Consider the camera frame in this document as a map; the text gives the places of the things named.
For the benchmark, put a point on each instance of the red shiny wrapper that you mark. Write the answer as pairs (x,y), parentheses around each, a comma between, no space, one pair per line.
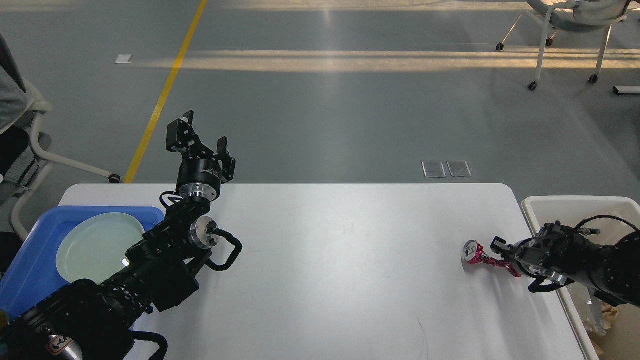
(473,253)

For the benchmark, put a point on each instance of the seated person in jacket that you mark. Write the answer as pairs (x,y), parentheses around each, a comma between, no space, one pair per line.
(18,163)

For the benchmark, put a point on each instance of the crumpled brown paper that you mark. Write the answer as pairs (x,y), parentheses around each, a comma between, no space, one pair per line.
(609,316)

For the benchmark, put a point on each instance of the white plastic bin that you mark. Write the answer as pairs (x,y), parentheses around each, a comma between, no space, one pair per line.
(621,342)

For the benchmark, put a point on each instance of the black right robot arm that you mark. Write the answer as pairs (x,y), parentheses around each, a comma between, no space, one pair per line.
(559,256)

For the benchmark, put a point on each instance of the blue plastic tray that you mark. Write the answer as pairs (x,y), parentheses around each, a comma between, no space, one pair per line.
(33,274)

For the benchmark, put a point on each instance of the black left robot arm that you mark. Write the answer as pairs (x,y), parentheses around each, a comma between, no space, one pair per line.
(89,321)

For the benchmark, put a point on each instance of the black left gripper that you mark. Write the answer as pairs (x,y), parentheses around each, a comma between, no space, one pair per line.
(197,176)

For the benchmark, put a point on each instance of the clear floor plate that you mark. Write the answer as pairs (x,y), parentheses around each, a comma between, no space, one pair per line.
(459,168)
(434,169)

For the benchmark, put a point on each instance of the white rolling chair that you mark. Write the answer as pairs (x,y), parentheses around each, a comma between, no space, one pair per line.
(572,16)

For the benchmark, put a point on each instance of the mint green plate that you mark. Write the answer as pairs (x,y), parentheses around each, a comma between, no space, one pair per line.
(96,248)

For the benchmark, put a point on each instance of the foil tray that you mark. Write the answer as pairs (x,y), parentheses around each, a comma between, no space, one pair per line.
(590,312)

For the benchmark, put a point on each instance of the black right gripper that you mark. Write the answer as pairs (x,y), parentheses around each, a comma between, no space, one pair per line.
(518,254)

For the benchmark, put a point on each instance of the left clear floor plate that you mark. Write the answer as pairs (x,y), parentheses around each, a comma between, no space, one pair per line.
(434,169)

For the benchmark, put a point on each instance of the white bar on floor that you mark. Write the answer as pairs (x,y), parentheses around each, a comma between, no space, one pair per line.
(626,90)

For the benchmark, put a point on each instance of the right clear floor plate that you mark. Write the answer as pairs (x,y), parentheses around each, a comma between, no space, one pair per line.
(459,168)

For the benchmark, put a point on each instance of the white floor tag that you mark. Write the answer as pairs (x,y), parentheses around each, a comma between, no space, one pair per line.
(123,59)

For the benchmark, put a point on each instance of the white chair base left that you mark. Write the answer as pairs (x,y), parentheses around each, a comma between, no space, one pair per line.
(39,106)

